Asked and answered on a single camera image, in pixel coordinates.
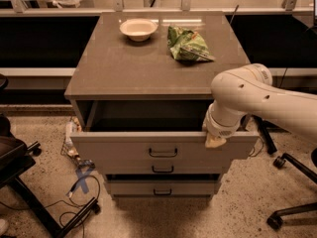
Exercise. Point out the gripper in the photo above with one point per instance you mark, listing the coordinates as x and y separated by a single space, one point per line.
220 128

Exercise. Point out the grey top drawer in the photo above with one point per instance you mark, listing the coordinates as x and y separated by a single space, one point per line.
157 130

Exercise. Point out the grey drawer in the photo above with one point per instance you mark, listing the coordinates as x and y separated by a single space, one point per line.
163 185
139 167
157 130

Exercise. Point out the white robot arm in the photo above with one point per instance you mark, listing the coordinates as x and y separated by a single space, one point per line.
249 90

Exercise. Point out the grey drawer cabinet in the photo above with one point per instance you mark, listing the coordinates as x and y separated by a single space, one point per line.
116 68

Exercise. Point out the grey middle drawer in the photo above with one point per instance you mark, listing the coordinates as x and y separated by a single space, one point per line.
139 167

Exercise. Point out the grey bottom drawer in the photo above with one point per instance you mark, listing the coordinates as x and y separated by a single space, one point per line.
163 185

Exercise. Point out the green chip bag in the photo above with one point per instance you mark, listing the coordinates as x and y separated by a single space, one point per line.
187 45

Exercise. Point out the blue tape cross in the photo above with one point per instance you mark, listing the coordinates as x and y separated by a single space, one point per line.
82 176

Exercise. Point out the white bowl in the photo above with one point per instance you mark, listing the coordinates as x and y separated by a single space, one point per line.
138 30

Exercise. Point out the clear plastic bottle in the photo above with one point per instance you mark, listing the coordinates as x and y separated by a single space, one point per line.
68 131

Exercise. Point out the black office chair left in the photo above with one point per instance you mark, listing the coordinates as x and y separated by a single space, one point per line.
15 158

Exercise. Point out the wire basket with snacks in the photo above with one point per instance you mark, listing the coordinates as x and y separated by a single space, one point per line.
72 153

